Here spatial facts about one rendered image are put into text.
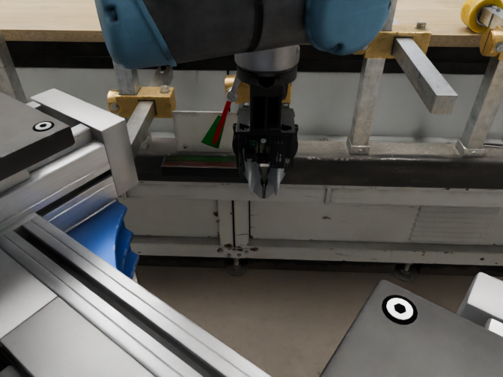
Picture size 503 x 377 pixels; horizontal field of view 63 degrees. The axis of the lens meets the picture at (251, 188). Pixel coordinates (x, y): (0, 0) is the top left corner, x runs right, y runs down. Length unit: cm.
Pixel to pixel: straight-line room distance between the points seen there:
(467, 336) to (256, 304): 130
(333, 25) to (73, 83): 95
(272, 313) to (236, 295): 15
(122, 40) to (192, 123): 62
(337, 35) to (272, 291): 127
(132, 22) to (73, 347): 22
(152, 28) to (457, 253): 142
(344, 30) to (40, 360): 32
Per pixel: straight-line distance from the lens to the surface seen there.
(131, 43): 30
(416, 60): 75
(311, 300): 152
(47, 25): 121
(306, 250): 147
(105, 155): 47
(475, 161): 103
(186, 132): 92
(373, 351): 20
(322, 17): 33
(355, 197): 107
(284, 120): 51
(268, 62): 46
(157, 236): 152
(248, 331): 144
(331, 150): 96
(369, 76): 88
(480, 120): 100
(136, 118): 84
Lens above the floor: 121
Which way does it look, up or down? 38 degrees down
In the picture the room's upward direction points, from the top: straight up
